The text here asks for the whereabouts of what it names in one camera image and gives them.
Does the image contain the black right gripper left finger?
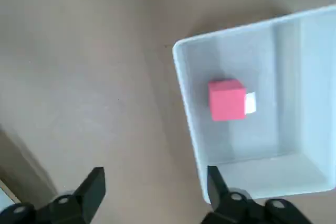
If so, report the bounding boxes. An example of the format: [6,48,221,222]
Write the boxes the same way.
[0,166,106,224]

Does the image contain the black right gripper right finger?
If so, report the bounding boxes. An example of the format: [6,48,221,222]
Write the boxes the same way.
[201,165,316,224]

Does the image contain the red bag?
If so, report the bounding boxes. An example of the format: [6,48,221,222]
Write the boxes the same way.
[208,78,247,123]

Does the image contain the clear plastic box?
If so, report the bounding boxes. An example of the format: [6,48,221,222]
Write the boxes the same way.
[172,4,336,204]

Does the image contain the white paper label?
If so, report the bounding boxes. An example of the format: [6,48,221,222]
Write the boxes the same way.
[245,92,257,115]

